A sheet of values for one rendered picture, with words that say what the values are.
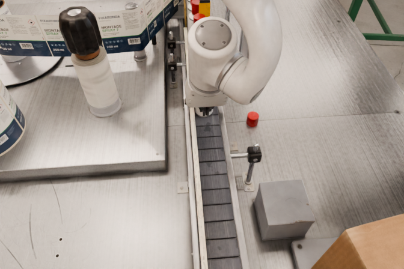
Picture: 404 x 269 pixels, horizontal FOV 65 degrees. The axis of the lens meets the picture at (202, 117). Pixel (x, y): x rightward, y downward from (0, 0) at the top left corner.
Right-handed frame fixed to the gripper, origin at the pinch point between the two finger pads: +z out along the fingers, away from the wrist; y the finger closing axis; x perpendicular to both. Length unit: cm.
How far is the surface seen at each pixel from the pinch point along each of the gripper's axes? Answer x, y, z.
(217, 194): 22.4, -1.0, -1.4
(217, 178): 18.3, -1.5, 0.1
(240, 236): 31.7, -3.4, -13.5
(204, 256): 34.6, 3.4, -9.6
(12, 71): -22, 58, 13
